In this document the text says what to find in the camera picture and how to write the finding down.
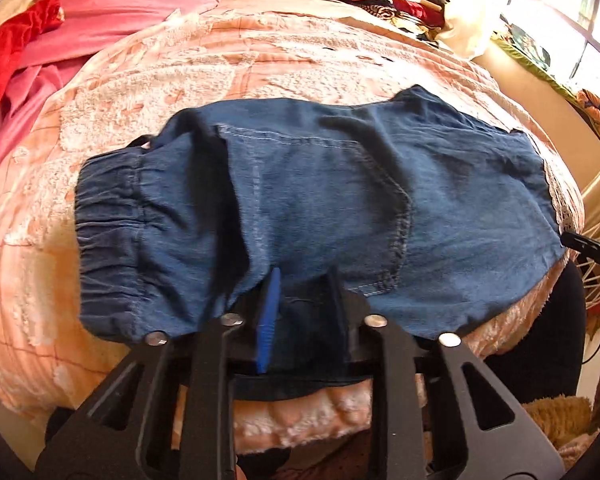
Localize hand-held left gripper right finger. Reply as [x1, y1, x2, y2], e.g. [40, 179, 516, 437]
[329, 271, 567, 480]

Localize pink quilt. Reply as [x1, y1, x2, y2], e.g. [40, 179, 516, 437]
[0, 0, 222, 196]

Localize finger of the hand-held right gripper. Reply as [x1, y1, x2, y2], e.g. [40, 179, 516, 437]
[560, 230, 600, 264]

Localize green cloth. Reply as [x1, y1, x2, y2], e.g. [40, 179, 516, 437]
[490, 25, 581, 106]

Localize red flowered cloth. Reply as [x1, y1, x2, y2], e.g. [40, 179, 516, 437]
[0, 0, 63, 133]

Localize beige bed sheet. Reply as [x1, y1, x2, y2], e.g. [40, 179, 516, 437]
[215, 0, 381, 21]

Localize window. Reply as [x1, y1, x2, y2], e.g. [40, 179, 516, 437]
[510, 0, 600, 96]

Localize brown fluffy cloth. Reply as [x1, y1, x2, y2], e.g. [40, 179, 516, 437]
[520, 394, 596, 453]

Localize person's leg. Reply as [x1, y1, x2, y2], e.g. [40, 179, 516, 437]
[480, 260, 588, 406]

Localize peach bear printed blanket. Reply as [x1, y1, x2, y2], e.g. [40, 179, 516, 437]
[0, 0, 586, 461]

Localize blue denim pants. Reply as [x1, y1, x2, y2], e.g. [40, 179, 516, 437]
[74, 85, 568, 403]

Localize cream curtain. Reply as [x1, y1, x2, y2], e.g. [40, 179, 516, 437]
[437, 0, 526, 58]

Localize pile of folded clothes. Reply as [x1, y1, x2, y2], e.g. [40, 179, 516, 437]
[322, 0, 461, 43]

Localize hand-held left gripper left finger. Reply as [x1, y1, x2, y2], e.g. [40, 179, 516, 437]
[34, 266, 283, 480]

